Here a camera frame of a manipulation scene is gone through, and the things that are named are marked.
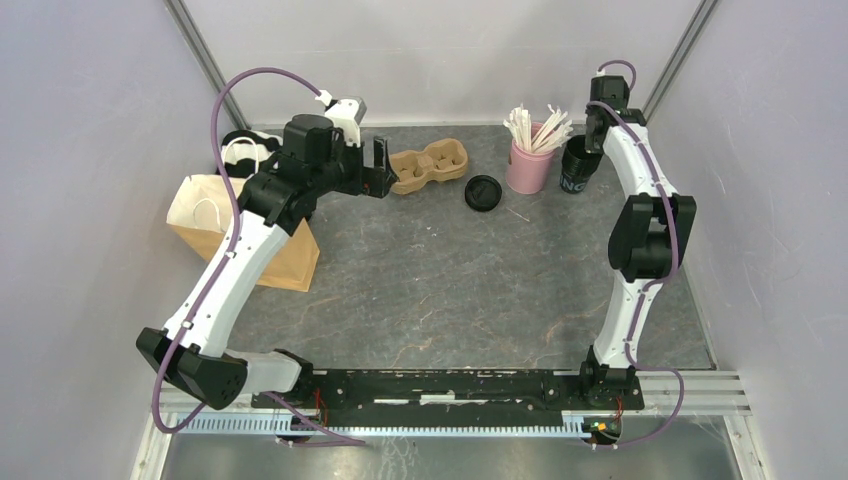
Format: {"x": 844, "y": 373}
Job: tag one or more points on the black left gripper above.
{"x": 375, "y": 181}

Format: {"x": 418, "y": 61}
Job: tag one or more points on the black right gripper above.
{"x": 591, "y": 145}

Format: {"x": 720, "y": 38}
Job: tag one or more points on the black paper coffee cup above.
{"x": 577, "y": 165}

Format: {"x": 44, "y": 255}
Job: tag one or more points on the brown cardboard cup carrier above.
{"x": 440, "y": 161}

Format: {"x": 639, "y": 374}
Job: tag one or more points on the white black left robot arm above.
{"x": 190, "y": 351}

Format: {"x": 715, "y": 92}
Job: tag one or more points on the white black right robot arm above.
{"x": 647, "y": 244}

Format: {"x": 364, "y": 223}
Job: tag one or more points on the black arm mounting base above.
{"x": 459, "y": 397}

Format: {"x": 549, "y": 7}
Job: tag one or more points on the white wrapped stirrer sticks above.
{"x": 536, "y": 139}

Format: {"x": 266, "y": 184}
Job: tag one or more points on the pink stirrer holder cup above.
{"x": 527, "y": 173}

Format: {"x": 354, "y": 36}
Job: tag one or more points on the black plastic cup lid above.
{"x": 482, "y": 193}

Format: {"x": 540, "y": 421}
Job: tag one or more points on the black white striped cloth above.
{"x": 245, "y": 151}

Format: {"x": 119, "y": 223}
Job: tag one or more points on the brown paper bag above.
{"x": 200, "y": 213}

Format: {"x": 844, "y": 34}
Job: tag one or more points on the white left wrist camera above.
{"x": 346, "y": 114}

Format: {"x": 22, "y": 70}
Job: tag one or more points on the slotted aluminium cable rail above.
{"x": 280, "y": 424}

